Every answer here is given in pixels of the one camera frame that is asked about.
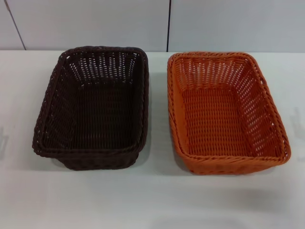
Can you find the orange woven basket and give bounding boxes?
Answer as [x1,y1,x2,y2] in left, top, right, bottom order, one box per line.
[167,51,292,176]

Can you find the dark brown woven basket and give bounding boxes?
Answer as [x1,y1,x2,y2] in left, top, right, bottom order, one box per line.
[33,46,150,172]

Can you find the black vertical wall strip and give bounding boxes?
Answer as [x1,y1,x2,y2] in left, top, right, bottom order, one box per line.
[168,0,173,52]

